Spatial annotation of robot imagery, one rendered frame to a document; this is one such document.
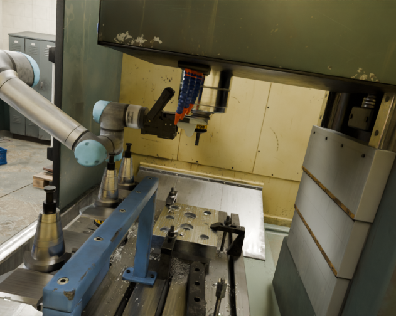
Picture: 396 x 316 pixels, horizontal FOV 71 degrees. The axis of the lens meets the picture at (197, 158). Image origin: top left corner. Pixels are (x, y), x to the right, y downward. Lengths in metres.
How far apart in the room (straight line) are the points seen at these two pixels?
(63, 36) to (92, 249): 1.07
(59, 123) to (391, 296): 0.91
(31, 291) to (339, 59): 0.61
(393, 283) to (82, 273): 0.62
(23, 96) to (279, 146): 1.53
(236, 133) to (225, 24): 1.39
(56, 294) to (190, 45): 0.46
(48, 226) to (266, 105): 1.66
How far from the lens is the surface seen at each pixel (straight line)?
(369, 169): 0.76
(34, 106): 0.90
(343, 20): 0.62
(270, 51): 0.58
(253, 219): 1.84
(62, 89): 1.40
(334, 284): 0.89
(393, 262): 0.75
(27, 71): 1.08
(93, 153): 0.81
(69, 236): 0.54
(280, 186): 2.05
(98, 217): 0.60
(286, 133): 1.96
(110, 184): 0.63
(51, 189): 0.43
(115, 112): 0.92
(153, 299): 0.89
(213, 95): 0.82
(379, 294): 0.79
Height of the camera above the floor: 1.49
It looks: 14 degrees down
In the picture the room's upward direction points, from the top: 9 degrees clockwise
